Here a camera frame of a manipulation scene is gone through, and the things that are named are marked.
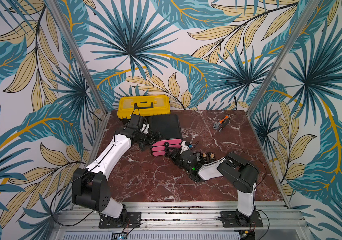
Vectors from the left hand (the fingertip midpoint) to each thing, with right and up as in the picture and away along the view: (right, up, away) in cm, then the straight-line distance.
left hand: (158, 143), depth 81 cm
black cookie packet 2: (+28, -10, +12) cm, 32 cm away
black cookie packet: (+24, -9, +12) cm, 28 cm away
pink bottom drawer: (0, -8, +11) cm, 14 cm away
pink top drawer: (+6, 0, +3) cm, 7 cm away
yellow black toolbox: (-8, +24, +20) cm, 32 cm away
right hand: (+3, -5, +7) cm, 9 cm away
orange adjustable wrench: (+41, +10, +30) cm, 52 cm away
